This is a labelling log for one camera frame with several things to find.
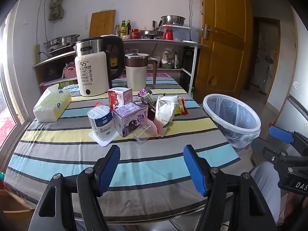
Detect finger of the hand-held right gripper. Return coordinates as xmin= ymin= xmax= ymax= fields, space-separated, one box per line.
xmin=250 ymin=137 xmax=308 ymax=172
xmin=268 ymin=125 xmax=308 ymax=155

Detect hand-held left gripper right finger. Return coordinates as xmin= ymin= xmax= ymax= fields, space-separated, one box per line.
xmin=183 ymin=145 xmax=277 ymax=231

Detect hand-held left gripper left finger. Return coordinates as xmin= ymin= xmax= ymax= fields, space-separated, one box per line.
xmin=29 ymin=145 xmax=121 ymax=231

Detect white yogurt cup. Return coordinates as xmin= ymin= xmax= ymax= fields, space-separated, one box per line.
xmin=87 ymin=105 xmax=119 ymax=147

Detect clear plastic bag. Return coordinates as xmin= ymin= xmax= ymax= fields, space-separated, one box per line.
xmin=133 ymin=120 xmax=160 ymax=145

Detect purple milk carton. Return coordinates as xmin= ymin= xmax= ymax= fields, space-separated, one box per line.
xmin=113 ymin=102 xmax=149 ymax=137

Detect white bin with plastic liner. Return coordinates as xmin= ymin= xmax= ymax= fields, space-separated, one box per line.
xmin=203 ymin=94 xmax=261 ymax=150

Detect white snack bag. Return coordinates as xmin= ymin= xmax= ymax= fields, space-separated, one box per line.
xmin=154 ymin=95 xmax=181 ymax=137

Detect red yellow snack wrapper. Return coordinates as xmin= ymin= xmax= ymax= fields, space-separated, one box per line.
xmin=174 ymin=96 xmax=188 ymax=116

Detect red strawberry milk carton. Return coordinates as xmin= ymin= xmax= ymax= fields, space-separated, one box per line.
xmin=107 ymin=87 xmax=133 ymax=112

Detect green white snack wrapper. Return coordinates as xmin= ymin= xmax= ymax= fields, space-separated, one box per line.
xmin=141 ymin=93 xmax=156 ymax=105

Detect purple snack wrapper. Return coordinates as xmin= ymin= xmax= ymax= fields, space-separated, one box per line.
xmin=137 ymin=88 xmax=151 ymax=99

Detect person's right hand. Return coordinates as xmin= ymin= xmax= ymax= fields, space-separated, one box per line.
xmin=286 ymin=194 xmax=308 ymax=224

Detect person's leg in grey pants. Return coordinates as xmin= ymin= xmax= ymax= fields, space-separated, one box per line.
xmin=249 ymin=161 xmax=282 ymax=227

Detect grey refrigerator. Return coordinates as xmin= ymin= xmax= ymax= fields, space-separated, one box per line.
xmin=262 ymin=7 xmax=308 ymax=135

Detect yellow tissue pack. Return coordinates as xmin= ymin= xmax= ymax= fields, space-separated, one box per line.
xmin=33 ymin=87 xmax=72 ymax=123

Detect beige mug with brown lid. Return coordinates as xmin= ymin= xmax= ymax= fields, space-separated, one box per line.
xmin=124 ymin=52 xmax=158 ymax=91

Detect wooden door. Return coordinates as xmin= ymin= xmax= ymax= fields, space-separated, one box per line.
xmin=194 ymin=0 xmax=253 ymax=99

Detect white steel electric kettle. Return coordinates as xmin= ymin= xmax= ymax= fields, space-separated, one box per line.
xmin=73 ymin=36 xmax=124 ymax=97

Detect pink plastic basket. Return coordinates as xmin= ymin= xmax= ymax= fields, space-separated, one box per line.
xmin=63 ymin=63 xmax=77 ymax=79

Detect plastic bag of groceries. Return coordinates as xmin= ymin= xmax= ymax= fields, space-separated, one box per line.
xmin=161 ymin=48 xmax=180 ymax=69

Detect white kitchen shelf unit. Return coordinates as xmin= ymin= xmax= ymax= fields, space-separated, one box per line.
xmin=32 ymin=38 xmax=207 ymax=97

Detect window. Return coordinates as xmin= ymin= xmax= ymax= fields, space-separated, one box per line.
xmin=0 ymin=12 xmax=33 ymax=154

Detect steel steamer pots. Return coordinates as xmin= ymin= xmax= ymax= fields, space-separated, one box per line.
xmin=44 ymin=34 xmax=80 ymax=49

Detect white plastic basin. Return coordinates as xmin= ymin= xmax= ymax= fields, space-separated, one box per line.
xmin=162 ymin=24 xmax=192 ymax=41

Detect steel frying pan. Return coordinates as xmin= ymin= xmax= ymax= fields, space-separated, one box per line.
xmin=140 ymin=30 xmax=164 ymax=39

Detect wooden cutting board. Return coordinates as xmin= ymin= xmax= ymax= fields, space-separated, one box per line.
xmin=89 ymin=10 xmax=116 ymax=38

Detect steel bowl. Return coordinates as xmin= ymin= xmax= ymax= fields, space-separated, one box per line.
xmin=161 ymin=15 xmax=186 ymax=26

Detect green hanging cloth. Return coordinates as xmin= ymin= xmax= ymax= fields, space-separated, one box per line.
xmin=49 ymin=0 xmax=65 ymax=21

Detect metal door handle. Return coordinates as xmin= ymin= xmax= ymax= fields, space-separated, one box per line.
xmin=204 ymin=24 xmax=217 ymax=39

